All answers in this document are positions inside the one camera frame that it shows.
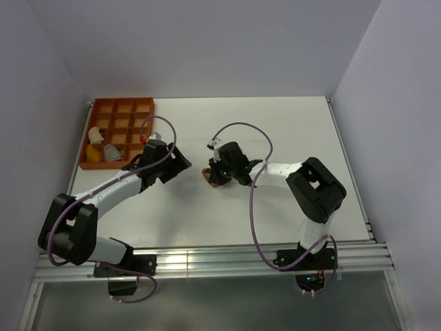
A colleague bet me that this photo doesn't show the tan argyle sock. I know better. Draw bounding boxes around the tan argyle sock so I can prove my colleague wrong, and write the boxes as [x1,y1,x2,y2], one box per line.
[201,168,220,188]

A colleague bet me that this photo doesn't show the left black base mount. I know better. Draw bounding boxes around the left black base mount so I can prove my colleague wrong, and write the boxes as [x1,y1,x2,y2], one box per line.
[93,254,157,278]

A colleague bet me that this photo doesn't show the black box under rail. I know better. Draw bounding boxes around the black box under rail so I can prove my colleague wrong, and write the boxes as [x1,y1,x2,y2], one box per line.
[107,280,139,297]

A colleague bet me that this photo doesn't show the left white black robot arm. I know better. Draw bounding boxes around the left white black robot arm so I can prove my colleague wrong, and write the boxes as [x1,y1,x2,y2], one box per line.
[37,139,191,275]

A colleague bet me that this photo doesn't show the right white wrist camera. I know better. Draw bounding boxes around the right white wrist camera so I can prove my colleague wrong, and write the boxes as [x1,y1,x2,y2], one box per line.
[207,138,223,162]

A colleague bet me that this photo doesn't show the rolled beige sock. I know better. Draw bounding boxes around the rolled beige sock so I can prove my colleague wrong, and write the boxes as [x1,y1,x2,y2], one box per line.
[88,127,104,145]

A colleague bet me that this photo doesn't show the aluminium frame rail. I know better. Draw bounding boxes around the aluminium frame rail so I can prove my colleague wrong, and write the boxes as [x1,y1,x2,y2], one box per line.
[32,241,394,283]

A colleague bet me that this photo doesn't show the orange compartment tray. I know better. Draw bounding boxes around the orange compartment tray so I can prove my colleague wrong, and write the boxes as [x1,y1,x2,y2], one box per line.
[78,97,154,170]

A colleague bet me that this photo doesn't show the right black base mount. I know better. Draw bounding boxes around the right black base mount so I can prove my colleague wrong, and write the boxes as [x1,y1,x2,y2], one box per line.
[273,248,337,271]

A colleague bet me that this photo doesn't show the grey sock red stripes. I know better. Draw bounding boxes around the grey sock red stripes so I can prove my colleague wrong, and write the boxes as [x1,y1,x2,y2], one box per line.
[103,144,123,162]

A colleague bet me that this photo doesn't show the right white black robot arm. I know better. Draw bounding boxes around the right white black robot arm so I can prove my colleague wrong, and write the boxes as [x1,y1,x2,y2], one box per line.
[207,139,347,269]

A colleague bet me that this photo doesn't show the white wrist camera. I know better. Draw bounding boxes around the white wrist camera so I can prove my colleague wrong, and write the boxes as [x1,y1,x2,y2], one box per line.
[139,132,162,144]
[207,138,223,162]

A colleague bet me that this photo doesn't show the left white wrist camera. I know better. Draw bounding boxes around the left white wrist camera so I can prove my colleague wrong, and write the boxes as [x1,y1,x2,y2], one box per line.
[139,132,162,144]

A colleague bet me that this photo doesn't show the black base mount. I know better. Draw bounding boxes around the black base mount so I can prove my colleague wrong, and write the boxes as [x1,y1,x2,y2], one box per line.
[273,248,337,271]
[93,254,157,278]

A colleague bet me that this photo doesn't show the rolled yellow sock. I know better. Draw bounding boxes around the rolled yellow sock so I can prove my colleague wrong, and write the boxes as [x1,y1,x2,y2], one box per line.
[85,145,101,163]

